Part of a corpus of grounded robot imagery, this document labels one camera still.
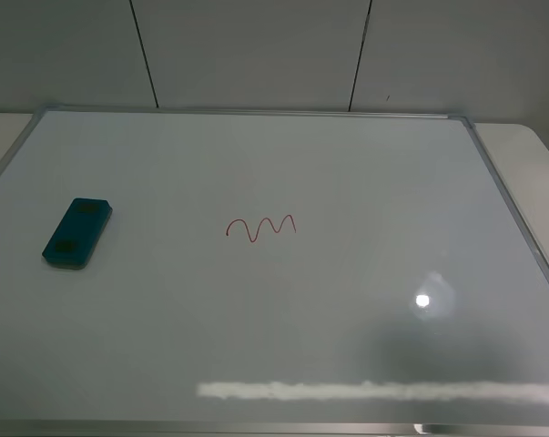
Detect blue whiteboard eraser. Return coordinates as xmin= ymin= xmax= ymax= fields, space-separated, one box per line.
xmin=42 ymin=198 xmax=113 ymax=269

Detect red marker squiggle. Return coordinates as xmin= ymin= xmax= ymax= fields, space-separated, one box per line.
xmin=225 ymin=214 xmax=297 ymax=244

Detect white whiteboard with aluminium frame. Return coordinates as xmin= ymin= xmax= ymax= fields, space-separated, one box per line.
xmin=0 ymin=107 xmax=549 ymax=436

